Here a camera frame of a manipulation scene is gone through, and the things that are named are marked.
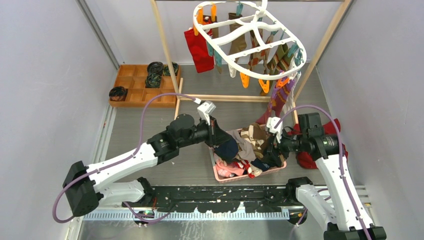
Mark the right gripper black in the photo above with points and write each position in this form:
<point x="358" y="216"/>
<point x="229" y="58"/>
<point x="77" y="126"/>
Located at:
<point x="271" y="156"/>

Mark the rolled dark sock left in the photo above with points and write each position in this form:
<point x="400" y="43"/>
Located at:
<point x="118" y="94"/>

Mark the white plastic clip hanger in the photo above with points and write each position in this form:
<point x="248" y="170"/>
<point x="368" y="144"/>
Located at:
<point x="209" y="14"/>

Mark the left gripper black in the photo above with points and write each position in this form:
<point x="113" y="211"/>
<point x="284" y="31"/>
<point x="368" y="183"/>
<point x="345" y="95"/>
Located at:
<point x="216" y="136"/>

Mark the wooden clothes rack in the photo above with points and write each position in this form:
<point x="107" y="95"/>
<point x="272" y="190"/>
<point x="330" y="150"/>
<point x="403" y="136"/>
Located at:
<point x="250" y="23"/>

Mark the orange wooden compartment tray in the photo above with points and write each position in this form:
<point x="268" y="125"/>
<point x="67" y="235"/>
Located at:
<point x="133" y="78"/>

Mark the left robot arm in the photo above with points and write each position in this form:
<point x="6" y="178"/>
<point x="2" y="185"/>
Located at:
<point x="88" y="186"/>

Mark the argyle hanging sock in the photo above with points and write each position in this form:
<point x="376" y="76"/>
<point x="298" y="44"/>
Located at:
<point x="258" y="56"/>

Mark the white hanging sock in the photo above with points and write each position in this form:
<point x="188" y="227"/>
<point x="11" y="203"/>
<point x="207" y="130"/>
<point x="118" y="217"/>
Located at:
<point x="291" y="85"/>

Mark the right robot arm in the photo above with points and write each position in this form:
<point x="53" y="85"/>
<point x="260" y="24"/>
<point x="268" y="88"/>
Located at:
<point x="345" y="218"/>

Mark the pink plastic basket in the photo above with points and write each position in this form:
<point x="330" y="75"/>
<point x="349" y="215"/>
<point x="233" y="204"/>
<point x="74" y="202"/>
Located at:
<point x="240" y="169"/>

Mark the rolled dark sock centre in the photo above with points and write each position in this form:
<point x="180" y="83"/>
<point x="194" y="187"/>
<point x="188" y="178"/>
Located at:
<point x="153" y="80"/>

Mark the green striped hanging sock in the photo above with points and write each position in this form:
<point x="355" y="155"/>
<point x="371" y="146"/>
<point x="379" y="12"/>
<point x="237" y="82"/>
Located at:
<point x="280" y="61"/>

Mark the maroon purple orange striped sock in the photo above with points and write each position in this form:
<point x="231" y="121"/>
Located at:
<point x="279" y="95"/>

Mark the navy sock red cuff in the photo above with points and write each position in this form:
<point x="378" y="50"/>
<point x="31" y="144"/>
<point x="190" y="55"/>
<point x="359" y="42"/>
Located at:
<point x="227" y="151"/>

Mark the maroon orange heel sock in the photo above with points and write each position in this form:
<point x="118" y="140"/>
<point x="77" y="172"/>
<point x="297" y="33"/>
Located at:
<point x="264" y="117"/>

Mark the red hanging sock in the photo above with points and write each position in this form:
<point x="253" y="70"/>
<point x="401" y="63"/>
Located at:
<point x="197" y="46"/>

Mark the grey beige sock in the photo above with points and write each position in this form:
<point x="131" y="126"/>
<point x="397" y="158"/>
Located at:
<point x="245" y="151"/>

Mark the argyle sock in basket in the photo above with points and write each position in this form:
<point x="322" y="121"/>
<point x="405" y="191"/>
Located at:
<point x="257" y="136"/>

